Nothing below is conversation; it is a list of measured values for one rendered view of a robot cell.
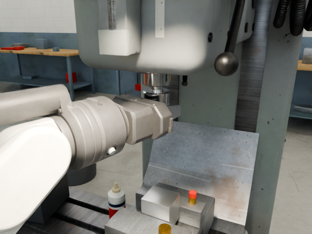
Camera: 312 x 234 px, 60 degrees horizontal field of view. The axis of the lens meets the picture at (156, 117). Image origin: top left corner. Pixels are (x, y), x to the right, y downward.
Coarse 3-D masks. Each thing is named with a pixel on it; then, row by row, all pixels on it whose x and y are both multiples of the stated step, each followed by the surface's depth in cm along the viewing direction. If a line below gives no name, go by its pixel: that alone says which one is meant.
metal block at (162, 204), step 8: (152, 192) 54; (160, 192) 54; (168, 192) 54; (176, 192) 54; (144, 200) 51; (152, 200) 51; (160, 200) 51; (168, 200) 51; (176, 200) 52; (144, 208) 52; (152, 208) 51; (160, 208) 50; (168, 208) 49; (176, 208) 53; (152, 216) 52; (160, 216) 51; (168, 216) 50; (176, 216) 54
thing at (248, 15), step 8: (232, 0) 46; (248, 0) 49; (256, 0) 57; (232, 8) 47; (248, 8) 50; (232, 16) 47; (248, 16) 52; (240, 24) 47; (248, 24) 53; (240, 32) 48; (248, 32) 55; (240, 40) 50
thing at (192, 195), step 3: (189, 192) 55; (192, 192) 55; (195, 192) 55; (189, 195) 55; (192, 195) 54; (195, 195) 54; (189, 198) 55; (192, 198) 54; (195, 198) 55; (189, 201) 55; (192, 201) 55; (195, 201) 55; (192, 204) 55
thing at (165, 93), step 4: (148, 88) 47; (164, 88) 47; (144, 92) 45; (148, 92) 45; (152, 92) 45; (156, 92) 45; (160, 92) 45; (164, 92) 45; (168, 92) 45; (144, 96) 45; (148, 96) 45; (152, 96) 44; (156, 96) 44; (160, 96) 44; (164, 96) 45; (168, 96) 45
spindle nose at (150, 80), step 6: (144, 78) 44; (150, 78) 43; (156, 78) 43; (162, 78) 43; (168, 78) 44; (144, 84) 44; (150, 84) 44; (156, 84) 43; (162, 84) 44; (168, 84) 44
